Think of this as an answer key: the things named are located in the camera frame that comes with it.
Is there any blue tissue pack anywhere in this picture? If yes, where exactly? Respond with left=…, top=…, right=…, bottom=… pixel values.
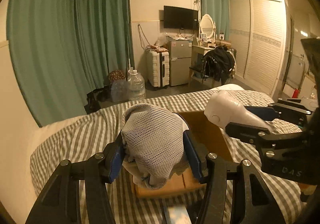
left=164, top=205, right=191, bottom=224

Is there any white sock pair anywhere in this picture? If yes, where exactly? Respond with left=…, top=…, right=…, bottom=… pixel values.
left=120, top=103, right=189, bottom=190

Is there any red fire extinguisher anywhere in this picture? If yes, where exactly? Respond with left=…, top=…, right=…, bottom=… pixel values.
left=292, top=89, right=299, bottom=99

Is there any brown cardboard box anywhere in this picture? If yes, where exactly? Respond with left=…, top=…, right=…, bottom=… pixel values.
left=131, top=112, right=233, bottom=199

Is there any grey checked bed cover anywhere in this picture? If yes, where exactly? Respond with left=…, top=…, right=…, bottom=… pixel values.
left=30, top=87, right=306, bottom=223

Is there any black jacket on chair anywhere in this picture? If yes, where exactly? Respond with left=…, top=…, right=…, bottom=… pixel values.
left=201, top=45, right=235, bottom=85

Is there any white louvered wardrobe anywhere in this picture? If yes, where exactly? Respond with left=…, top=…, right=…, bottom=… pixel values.
left=229, top=0, right=287, bottom=96

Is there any white dressing table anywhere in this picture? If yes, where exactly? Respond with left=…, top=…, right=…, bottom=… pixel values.
left=188, top=39, right=232, bottom=82

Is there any white oval vanity mirror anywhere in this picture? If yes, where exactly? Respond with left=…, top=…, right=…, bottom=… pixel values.
left=200, top=14, right=216, bottom=38

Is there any silver mini fridge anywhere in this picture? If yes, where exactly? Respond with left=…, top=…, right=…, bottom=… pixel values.
left=168, top=40, right=192, bottom=87

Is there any black bag on floor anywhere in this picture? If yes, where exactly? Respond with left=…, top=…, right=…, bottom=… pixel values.
left=84, top=86, right=111, bottom=115

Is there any white hard suitcase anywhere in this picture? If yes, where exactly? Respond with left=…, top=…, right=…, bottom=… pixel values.
left=146, top=51, right=170, bottom=88

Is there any clear water jug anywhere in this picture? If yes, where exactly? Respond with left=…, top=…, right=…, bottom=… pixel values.
left=111, top=79, right=128, bottom=103
left=127, top=69, right=146, bottom=101

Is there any green curtain right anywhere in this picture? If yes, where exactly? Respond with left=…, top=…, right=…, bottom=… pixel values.
left=201, top=0, right=229, bottom=40

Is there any dotted brown bag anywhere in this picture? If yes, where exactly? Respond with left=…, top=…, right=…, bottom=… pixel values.
left=108, top=70, right=126, bottom=84

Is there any black wall television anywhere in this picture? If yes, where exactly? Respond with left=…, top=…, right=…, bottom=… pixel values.
left=163, top=6, right=199, bottom=31

